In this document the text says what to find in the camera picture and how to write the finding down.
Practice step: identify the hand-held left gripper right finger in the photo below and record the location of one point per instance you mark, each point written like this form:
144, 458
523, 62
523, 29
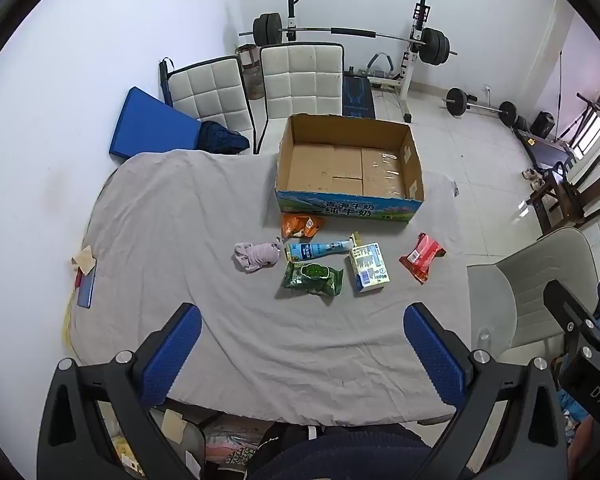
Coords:
434, 360

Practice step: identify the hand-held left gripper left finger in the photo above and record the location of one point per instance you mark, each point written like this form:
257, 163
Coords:
174, 355

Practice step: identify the red snack packet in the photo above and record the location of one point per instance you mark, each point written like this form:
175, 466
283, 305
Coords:
422, 257

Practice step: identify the white and blue small box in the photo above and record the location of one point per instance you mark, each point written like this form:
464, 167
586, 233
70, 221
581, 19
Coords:
370, 267

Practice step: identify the purple cloth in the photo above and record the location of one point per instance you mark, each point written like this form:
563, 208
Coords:
257, 255

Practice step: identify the green snack packet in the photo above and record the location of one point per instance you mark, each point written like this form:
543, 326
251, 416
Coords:
310, 277

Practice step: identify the blue white tube packet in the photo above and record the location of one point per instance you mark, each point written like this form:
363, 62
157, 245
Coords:
315, 249

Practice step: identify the orange snack packet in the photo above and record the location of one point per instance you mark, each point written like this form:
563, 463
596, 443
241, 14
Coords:
300, 225

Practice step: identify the cardboard box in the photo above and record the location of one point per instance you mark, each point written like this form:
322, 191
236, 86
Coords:
330, 170

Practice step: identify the blue cloth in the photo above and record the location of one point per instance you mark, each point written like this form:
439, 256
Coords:
567, 405

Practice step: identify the beige plastic chair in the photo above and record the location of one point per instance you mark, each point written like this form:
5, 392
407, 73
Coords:
545, 270

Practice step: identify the blue smartphone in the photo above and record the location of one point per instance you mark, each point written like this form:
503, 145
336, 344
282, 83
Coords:
86, 290

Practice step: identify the dark wooden chair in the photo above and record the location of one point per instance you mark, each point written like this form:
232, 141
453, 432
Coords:
560, 195

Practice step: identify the person's dark clothing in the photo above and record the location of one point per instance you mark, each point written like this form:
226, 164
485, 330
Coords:
340, 452

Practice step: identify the beige paper tissue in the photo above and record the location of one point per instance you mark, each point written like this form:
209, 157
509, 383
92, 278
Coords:
83, 258

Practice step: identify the pair of shoes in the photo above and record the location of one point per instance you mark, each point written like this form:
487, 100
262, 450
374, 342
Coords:
532, 175

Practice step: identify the grey tablecloth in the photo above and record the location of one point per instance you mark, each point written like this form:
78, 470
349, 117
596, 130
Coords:
205, 220

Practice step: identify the treadmill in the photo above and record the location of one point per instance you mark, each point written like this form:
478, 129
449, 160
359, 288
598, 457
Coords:
545, 152

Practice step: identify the black speaker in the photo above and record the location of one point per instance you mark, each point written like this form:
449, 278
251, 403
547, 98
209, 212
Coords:
544, 125

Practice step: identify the dark blue clothing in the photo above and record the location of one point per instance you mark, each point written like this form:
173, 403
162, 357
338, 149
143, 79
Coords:
222, 137

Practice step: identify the blue folded mat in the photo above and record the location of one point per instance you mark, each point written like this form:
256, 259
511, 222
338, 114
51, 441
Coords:
150, 125

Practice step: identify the short barbell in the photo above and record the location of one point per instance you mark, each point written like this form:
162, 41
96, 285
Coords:
455, 101

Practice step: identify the white quilted chair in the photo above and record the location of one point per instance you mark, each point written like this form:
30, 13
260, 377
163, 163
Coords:
302, 80
205, 90

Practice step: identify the black weight bench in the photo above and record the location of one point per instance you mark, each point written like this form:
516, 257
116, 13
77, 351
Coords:
357, 95

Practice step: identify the white barbell rack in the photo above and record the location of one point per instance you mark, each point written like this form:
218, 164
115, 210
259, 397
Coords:
410, 75

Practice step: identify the brown bin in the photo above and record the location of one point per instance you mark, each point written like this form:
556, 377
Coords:
252, 80

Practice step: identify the long barbell with black plates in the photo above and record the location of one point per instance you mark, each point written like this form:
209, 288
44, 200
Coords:
352, 33

